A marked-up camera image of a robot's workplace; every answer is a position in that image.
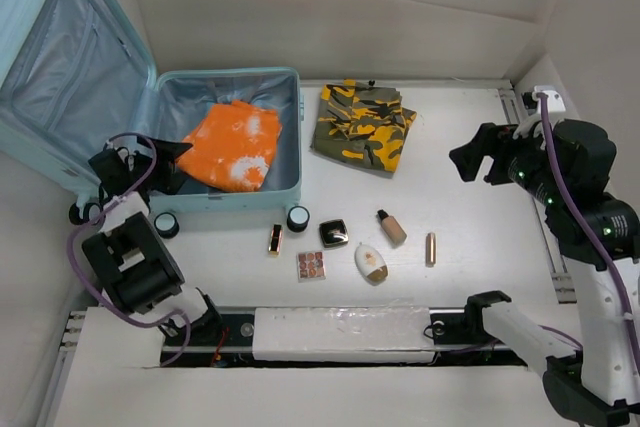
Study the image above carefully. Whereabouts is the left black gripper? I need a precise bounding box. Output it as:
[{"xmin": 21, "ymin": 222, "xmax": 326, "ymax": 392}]
[{"xmin": 128, "ymin": 136, "xmax": 193, "ymax": 194}]

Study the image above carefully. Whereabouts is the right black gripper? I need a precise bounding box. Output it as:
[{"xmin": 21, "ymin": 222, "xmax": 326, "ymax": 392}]
[{"xmin": 448, "ymin": 117, "xmax": 567, "ymax": 206}]

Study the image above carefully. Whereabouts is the orange tie-dye garment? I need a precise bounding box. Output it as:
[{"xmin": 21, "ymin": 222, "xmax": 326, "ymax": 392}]
[{"xmin": 177, "ymin": 100, "xmax": 282, "ymax": 193}]

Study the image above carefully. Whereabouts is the camouflage yellow green garment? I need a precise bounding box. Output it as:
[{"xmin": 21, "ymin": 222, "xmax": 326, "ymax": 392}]
[{"xmin": 311, "ymin": 79, "xmax": 417, "ymax": 175}]

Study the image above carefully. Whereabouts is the beige foundation bottle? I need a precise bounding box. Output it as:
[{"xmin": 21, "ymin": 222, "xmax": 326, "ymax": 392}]
[{"xmin": 377, "ymin": 209, "xmax": 407, "ymax": 246}]

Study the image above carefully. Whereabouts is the black square compact case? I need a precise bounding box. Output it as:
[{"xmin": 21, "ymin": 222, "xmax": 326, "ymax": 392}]
[{"xmin": 319, "ymin": 219, "xmax": 349, "ymax": 248}]

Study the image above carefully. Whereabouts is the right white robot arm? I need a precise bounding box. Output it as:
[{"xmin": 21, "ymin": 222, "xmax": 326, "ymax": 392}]
[{"xmin": 449, "ymin": 120, "xmax": 639, "ymax": 426}]

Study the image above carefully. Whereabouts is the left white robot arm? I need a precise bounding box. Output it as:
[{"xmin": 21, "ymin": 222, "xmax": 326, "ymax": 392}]
[{"xmin": 81, "ymin": 135, "xmax": 225, "ymax": 344}]

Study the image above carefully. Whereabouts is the rose gold lipstick tube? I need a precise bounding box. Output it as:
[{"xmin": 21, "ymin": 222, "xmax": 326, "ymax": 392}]
[{"xmin": 425, "ymin": 232, "xmax": 436, "ymax": 267}]

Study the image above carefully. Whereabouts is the light blue open suitcase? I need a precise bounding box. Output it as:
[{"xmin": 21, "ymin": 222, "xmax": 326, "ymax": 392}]
[{"xmin": 1, "ymin": 0, "xmax": 303, "ymax": 219}]

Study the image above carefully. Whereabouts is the white oval sunscreen bottle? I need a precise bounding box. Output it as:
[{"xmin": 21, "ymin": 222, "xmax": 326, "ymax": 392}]
[{"xmin": 354, "ymin": 244, "xmax": 389, "ymax": 285}]

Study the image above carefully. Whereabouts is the eyeshadow palette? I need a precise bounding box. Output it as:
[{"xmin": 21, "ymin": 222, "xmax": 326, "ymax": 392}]
[{"xmin": 296, "ymin": 251, "xmax": 326, "ymax": 282}]

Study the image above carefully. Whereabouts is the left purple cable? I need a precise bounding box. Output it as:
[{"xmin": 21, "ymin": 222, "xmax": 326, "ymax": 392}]
[{"xmin": 67, "ymin": 132, "xmax": 192, "ymax": 367}]

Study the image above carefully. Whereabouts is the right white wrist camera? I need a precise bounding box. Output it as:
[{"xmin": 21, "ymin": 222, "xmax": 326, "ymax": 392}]
[{"xmin": 521, "ymin": 85, "xmax": 566, "ymax": 120}]

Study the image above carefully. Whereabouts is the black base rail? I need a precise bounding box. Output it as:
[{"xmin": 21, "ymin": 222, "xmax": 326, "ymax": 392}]
[{"xmin": 160, "ymin": 306, "xmax": 523, "ymax": 368}]

